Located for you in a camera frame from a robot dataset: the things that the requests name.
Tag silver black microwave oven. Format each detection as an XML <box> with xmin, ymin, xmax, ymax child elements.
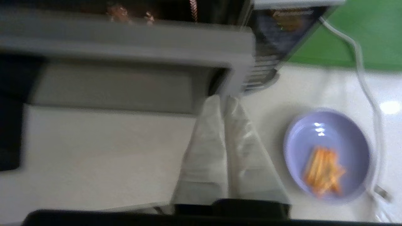
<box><xmin>0</xmin><ymin>0</ymin><xmax>346</xmax><ymax>94</ymax></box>

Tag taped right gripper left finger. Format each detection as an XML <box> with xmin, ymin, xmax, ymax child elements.
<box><xmin>171</xmin><ymin>96</ymin><xmax>229</xmax><ymax>204</ymax></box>

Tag white power cable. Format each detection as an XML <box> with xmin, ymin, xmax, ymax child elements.
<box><xmin>319</xmin><ymin>17</ymin><xmax>393</xmax><ymax>222</ymax></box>

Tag black induction cooktop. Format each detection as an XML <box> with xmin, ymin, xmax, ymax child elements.
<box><xmin>0</xmin><ymin>104</ymin><xmax>25</xmax><ymax>172</ymax></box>

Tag green cutting board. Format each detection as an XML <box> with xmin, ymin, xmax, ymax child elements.
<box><xmin>287</xmin><ymin>0</ymin><xmax>402</xmax><ymax>71</ymax></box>

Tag orange snack sticks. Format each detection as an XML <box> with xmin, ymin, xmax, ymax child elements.
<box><xmin>303</xmin><ymin>146</ymin><xmax>346</xmax><ymax>196</ymax></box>

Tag purple plate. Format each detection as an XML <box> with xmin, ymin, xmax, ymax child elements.
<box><xmin>283</xmin><ymin>108</ymin><xmax>372</xmax><ymax>203</ymax></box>

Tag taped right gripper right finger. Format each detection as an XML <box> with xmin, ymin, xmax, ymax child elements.
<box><xmin>225</xmin><ymin>98</ymin><xmax>289</xmax><ymax>204</ymax></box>

